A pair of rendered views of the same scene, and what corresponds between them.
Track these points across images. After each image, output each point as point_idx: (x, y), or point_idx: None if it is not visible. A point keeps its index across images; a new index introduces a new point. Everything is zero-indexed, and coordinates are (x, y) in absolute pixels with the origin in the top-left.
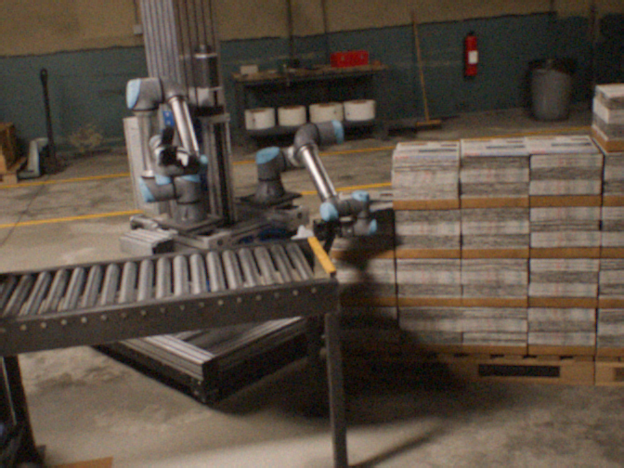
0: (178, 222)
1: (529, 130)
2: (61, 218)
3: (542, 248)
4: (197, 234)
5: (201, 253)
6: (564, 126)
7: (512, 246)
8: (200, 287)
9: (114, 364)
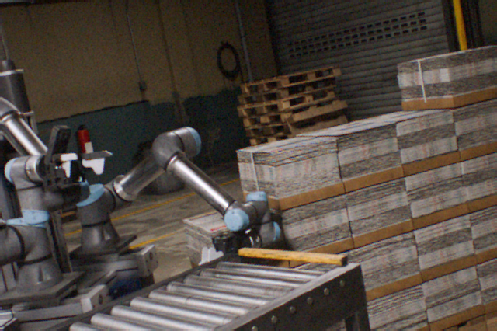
0: (31, 290)
1: (161, 201)
2: None
3: (422, 216)
4: (62, 298)
5: (123, 304)
6: (187, 193)
7: (397, 221)
8: (203, 323)
9: None
